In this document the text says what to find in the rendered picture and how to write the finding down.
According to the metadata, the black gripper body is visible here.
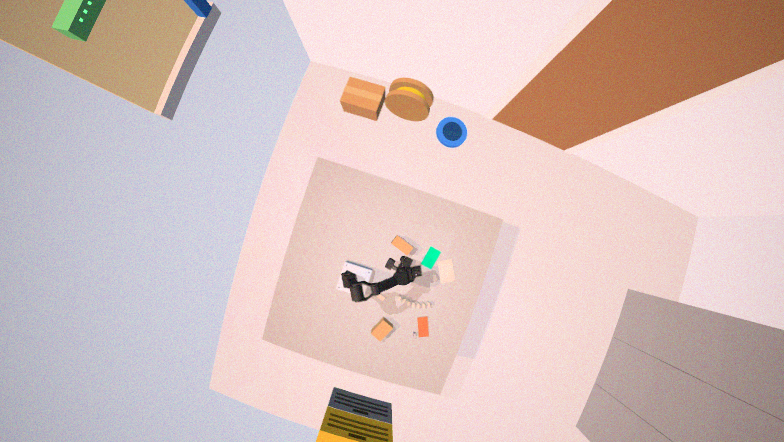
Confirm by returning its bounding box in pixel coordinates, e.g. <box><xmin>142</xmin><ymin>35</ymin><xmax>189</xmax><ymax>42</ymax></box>
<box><xmin>385</xmin><ymin>258</ymin><xmax>416</xmax><ymax>282</ymax></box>

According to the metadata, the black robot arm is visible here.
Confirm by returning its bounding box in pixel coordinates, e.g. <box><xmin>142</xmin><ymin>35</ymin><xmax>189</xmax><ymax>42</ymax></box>
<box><xmin>341</xmin><ymin>256</ymin><xmax>423</xmax><ymax>303</ymax></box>

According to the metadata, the green flat block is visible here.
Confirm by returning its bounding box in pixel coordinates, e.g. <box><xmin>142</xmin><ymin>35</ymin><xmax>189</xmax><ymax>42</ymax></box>
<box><xmin>421</xmin><ymin>247</ymin><xmax>440</xmax><ymax>269</ymax></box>

